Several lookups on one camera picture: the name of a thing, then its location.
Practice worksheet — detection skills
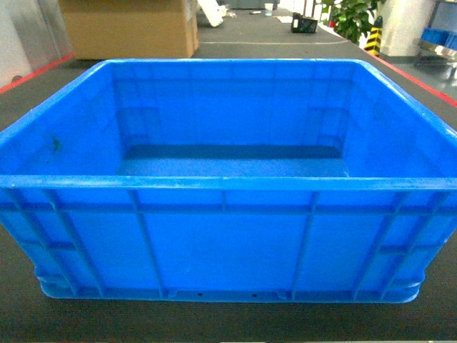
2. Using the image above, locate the large blue plastic crate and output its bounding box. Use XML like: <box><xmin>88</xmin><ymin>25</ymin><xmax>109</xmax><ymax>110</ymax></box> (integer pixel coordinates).
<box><xmin>1</xmin><ymin>59</ymin><xmax>456</xmax><ymax>303</ymax></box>

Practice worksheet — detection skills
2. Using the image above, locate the black box on floor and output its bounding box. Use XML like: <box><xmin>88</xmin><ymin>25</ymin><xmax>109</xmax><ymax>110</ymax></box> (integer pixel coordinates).
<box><xmin>291</xmin><ymin>12</ymin><xmax>318</xmax><ymax>34</ymax></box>

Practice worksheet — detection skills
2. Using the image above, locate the large cardboard box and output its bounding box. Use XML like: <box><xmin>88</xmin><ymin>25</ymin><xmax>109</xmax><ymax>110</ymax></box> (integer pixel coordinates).
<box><xmin>58</xmin><ymin>1</ymin><xmax>199</xmax><ymax>60</ymax></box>

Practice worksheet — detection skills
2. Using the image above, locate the white foam piece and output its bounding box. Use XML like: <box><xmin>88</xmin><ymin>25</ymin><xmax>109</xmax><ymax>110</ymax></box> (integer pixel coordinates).
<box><xmin>197</xmin><ymin>0</ymin><xmax>226</xmax><ymax>27</ymax></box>

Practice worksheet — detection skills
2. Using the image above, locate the white cup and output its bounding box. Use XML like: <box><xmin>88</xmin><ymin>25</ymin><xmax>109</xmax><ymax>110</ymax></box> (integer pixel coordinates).
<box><xmin>264</xmin><ymin>3</ymin><xmax>274</xmax><ymax>16</ymax></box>

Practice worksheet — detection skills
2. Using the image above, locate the green potted plant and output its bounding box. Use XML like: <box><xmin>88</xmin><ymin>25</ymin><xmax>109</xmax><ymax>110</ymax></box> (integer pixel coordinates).
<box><xmin>316</xmin><ymin>0</ymin><xmax>386</xmax><ymax>44</ymax></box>

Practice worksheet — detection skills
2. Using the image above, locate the metal rack right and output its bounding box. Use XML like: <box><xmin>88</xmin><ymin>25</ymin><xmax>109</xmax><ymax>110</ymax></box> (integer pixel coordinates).
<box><xmin>413</xmin><ymin>1</ymin><xmax>456</xmax><ymax>71</ymax></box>

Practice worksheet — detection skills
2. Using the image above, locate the blue bin on rack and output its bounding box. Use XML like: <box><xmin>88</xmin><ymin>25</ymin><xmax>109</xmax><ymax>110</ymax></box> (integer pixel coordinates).
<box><xmin>421</xmin><ymin>27</ymin><xmax>456</xmax><ymax>47</ymax></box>

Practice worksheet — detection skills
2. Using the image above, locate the yellow black striped post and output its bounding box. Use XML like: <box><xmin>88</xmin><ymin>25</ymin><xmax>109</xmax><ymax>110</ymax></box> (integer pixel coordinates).
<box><xmin>364</xmin><ymin>16</ymin><xmax>383</xmax><ymax>57</ymax></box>

